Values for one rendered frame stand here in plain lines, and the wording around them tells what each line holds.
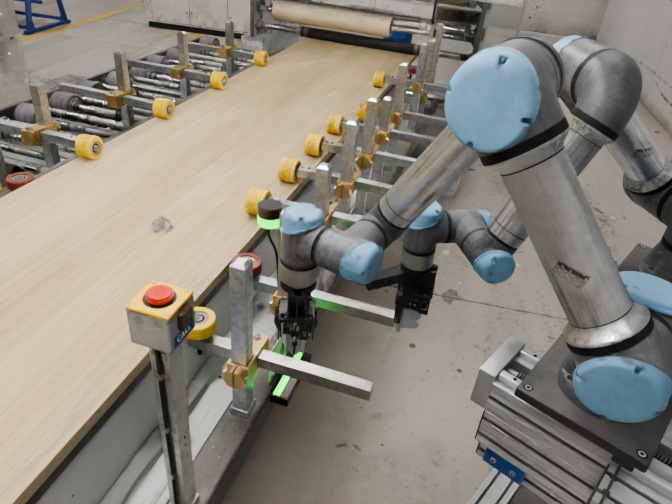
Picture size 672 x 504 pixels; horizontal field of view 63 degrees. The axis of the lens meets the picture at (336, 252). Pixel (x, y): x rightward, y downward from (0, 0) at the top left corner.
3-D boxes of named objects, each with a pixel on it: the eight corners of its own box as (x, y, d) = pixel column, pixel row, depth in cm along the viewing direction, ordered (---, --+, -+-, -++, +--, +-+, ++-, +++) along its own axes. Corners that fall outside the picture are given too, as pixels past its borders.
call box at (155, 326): (196, 329, 85) (194, 290, 81) (172, 359, 80) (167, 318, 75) (157, 318, 87) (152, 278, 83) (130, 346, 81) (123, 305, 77)
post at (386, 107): (377, 206, 235) (393, 96, 209) (375, 210, 232) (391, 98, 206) (369, 204, 236) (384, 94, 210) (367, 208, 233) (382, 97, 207)
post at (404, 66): (393, 169, 251) (409, 62, 225) (391, 172, 249) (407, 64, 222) (385, 167, 252) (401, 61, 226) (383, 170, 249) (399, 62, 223)
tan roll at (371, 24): (471, 48, 346) (476, 27, 339) (469, 52, 336) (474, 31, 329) (263, 15, 376) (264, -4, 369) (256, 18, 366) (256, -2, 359)
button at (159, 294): (179, 297, 81) (179, 287, 80) (164, 313, 77) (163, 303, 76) (156, 290, 81) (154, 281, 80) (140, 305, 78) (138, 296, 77)
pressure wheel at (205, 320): (210, 337, 134) (208, 301, 128) (222, 359, 128) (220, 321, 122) (178, 347, 130) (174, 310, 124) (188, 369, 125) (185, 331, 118)
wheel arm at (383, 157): (446, 172, 196) (448, 163, 194) (445, 176, 193) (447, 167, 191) (315, 145, 206) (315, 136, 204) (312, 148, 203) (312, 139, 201)
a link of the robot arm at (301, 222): (311, 227, 93) (272, 210, 97) (308, 278, 100) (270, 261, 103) (336, 209, 99) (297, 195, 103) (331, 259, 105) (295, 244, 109)
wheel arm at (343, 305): (395, 322, 141) (397, 309, 138) (392, 330, 138) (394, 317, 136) (241, 280, 150) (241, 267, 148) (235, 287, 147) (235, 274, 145)
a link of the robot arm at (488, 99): (690, 367, 80) (542, 18, 71) (684, 435, 70) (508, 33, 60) (606, 375, 88) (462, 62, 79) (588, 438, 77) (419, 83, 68)
